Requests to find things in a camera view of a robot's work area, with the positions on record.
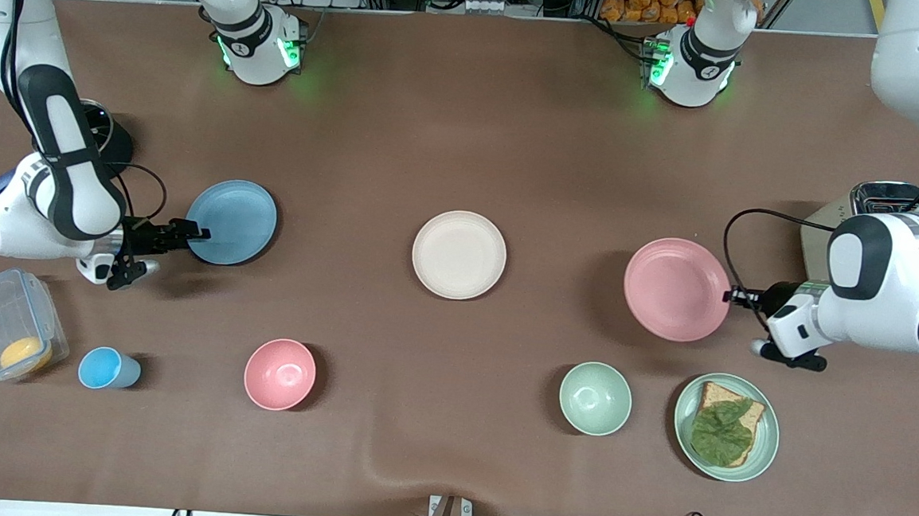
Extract beige and chrome toaster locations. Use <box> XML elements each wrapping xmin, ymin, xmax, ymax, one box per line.
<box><xmin>797</xmin><ymin>177</ymin><xmax>919</xmax><ymax>288</ymax></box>

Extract orange snack bags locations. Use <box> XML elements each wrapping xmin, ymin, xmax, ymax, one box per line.
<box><xmin>599</xmin><ymin>0</ymin><xmax>763</xmax><ymax>32</ymax></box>

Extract green lettuce leaf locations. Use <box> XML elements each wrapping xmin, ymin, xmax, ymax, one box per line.
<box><xmin>689</xmin><ymin>396</ymin><xmax>757</xmax><ymax>470</ymax></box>

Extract pink bowl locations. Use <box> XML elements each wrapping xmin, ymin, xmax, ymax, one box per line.
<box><xmin>242</xmin><ymin>336</ymin><xmax>319</xmax><ymax>413</ymax></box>

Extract green plate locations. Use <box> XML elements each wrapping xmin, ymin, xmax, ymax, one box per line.
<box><xmin>671</xmin><ymin>370</ymin><xmax>784</xmax><ymax>485</ymax></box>

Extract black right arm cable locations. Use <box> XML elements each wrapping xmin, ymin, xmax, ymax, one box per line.
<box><xmin>107</xmin><ymin>161</ymin><xmax>170</xmax><ymax>226</ymax></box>

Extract beige plate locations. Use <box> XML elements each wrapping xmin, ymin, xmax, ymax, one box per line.
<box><xmin>409</xmin><ymin>207</ymin><xmax>510</xmax><ymax>303</ymax></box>

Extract black pot blue handle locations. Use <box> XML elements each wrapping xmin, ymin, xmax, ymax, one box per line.
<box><xmin>0</xmin><ymin>94</ymin><xmax>138</xmax><ymax>225</ymax></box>

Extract pink plate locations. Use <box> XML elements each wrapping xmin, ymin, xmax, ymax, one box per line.
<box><xmin>620</xmin><ymin>235</ymin><xmax>736</xmax><ymax>346</ymax></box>

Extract green bowl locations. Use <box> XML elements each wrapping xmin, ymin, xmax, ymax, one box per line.
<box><xmin>557</xmin><ymin>360</ymin><xmax>635</xmax><ymax>438</ymax></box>

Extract blue plate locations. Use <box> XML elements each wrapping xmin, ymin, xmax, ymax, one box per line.
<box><xmin>182</xmin><ymin>176</ymin><xmax>280</xmax><ymax>269</ymax></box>

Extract brown bread slice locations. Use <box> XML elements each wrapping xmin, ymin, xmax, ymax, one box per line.
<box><xmin>690</xmin><ymin>380</ymin><xmax>768</xmax><ymax>469</ymax></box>

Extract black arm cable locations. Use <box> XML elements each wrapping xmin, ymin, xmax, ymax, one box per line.
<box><xmin>718</xmin><ymin>206</ymin><xmax>838</xmax><ymax>314</ymax></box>
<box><xmin>107</xmin><ymin>161</ymin><xmax>170</xmax><ymax>226</ymax></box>

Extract blue cup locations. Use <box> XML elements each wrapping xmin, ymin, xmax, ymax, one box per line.
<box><xmin>76</xmin><ymin>345</ymin><xmax>143</xmax><ymax>393</ymax></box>

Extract orange round fruit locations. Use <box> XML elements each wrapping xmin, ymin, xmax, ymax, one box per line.
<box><xmin>0</xmin><ymin>335</ymin><xmax>54</xmax><ymax>373</ymax></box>

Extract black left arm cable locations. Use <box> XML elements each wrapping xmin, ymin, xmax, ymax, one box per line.
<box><xmin>718</xmin><ymin>206</ymin><xmax>838</xmax><ymax>314</ymax></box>

